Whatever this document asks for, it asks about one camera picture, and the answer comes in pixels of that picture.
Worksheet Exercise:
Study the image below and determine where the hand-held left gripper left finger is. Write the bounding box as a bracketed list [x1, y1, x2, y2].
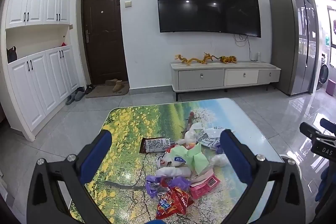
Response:
[26, 130, 113, 224]

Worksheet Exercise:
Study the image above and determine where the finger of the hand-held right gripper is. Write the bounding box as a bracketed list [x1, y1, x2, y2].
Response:
[320, 118, 336, 131]
[300, 122, 336, 142]

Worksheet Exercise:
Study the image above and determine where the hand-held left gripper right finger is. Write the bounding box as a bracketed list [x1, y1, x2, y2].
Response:
[219, 128, 306, 224]

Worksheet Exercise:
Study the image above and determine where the white plastic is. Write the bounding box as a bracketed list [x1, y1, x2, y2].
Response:
[209, 153, 231, 167]

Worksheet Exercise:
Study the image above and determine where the white printed wrapper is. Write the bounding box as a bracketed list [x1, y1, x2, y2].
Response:
[197, 128, 223, 148]

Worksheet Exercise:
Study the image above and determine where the green paper napkin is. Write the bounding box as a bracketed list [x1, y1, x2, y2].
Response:
[170, 142, 210, 174]

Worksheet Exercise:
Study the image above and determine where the white plastic bag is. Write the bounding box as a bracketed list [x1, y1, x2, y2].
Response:
[176, 123, 204, 146]

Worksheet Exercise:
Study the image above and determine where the pink wrapper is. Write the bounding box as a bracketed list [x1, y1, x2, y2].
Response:
[188, 170, 221, 199]

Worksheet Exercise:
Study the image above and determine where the brown snack wrapper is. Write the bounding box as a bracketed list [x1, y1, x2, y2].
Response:
[139, 137, 175, 153]

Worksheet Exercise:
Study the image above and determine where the small red wrapper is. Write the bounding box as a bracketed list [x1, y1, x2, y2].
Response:
[164, 144, 181, 153]

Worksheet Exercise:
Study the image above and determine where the white wrapper with blue label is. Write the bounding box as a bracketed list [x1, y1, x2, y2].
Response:
[157, 152, 189, 168]

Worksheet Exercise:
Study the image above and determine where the white tissue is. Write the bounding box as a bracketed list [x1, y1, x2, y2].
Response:
[155, 166, 192, 178]

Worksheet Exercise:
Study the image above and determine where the red snack bag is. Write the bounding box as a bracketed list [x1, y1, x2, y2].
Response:
[155, 185, 195, 220]

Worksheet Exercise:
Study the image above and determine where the person's right hand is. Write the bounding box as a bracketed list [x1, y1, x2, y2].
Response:
[315, 166, 336, 204]

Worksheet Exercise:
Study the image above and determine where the washing machine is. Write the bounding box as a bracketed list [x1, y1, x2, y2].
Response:
[316, 53, 330, 90]

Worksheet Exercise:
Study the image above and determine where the brown doormat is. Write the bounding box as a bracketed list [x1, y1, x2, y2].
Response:
[85, 84, 130, 98]

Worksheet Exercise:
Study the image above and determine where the grey white television stand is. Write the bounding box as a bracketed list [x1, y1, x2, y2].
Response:
[170, 60, 281, 102]

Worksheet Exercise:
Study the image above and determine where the window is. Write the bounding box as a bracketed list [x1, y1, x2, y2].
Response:
[327, 5, 336, 67]

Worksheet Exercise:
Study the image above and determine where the white floor cabinet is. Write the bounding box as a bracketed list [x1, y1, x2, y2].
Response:
[7, 45, 80, 142]

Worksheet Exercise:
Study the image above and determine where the silver refrigerator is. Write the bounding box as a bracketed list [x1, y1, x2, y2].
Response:
[268, 0, 319, 96]

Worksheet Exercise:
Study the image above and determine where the golden tiger figure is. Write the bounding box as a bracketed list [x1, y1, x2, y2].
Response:
[219, 55, 238, 64]

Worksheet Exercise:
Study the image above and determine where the short golden dragon figure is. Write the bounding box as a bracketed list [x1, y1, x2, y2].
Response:
[201, 52, 220, 65]

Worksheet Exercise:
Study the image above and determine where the long golden dragon figure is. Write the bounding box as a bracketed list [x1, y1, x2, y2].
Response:
[175, 54, 202, 66]

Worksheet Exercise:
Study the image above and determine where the dark brown entry door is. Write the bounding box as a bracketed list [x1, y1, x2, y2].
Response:
[81, 0, 129, 86]

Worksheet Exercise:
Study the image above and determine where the black bag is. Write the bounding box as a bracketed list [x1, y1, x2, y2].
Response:
[7, 47, 18, 63]

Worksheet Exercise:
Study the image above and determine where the black television cable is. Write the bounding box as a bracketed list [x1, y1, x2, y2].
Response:
[234, 34, 259, 61]

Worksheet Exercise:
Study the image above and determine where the black wall television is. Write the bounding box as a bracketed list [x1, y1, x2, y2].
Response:
[155, 0, 262, 38]

